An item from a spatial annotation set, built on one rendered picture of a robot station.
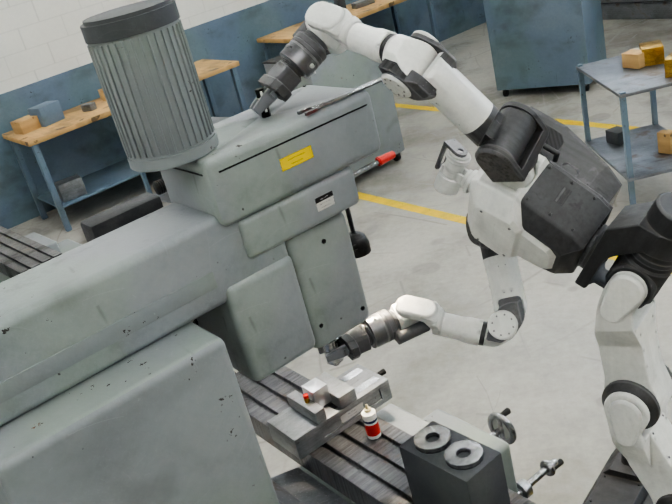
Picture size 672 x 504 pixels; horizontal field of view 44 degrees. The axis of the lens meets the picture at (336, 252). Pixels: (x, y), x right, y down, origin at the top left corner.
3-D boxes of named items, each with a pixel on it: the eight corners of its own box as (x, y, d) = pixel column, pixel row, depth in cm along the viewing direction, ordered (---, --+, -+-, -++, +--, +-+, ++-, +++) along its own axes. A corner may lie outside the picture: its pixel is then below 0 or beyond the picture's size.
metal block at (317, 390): (320, 393, 249) (315, 377, 247) (331, 400, 244) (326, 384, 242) (306, 402, 247) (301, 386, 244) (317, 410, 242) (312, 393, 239)
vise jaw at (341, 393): (327, 381, 256) (324, 371, 254) (357, 398, 244) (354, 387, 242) (312, 391, 253) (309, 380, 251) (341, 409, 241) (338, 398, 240)
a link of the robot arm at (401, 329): (373, 306, 227) (409, 290, 230) (373, 329, 235) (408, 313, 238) (394, 336, 220) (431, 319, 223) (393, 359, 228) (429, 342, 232)
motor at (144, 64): (192, 134, 197) (148, -3, 184) (235, 143, 182) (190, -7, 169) (116, 166, 187) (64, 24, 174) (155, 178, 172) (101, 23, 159)
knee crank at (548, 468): (554, 460, 278) (552, 445, 275) (569, 467, 273) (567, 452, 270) (511, 497, 267) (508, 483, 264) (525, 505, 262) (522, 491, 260)
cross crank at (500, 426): (500, 429, 284) (494, 400, 279) (527, 442, 275) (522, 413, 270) (467, 454, 276) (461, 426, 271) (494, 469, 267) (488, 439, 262)
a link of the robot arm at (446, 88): (396, 72, 173) (470, 141, 180) (432, 24, 174) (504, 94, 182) (374, 77, 184) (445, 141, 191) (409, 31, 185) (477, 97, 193)
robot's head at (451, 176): (470, 192, 216) (441, 175, 219) (483, 162, 209) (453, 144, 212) (457, 203, 212) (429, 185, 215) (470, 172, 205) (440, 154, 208)
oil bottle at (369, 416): (375, 429, 241) (366, 398, 236) (384, 434, 238) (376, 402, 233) (364, 436, 239) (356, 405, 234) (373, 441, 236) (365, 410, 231)
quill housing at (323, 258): (328, 299, 233) (299, 194, 220) (376, 319, 217) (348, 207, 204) (273, 332, 224) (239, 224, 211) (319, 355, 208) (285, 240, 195)
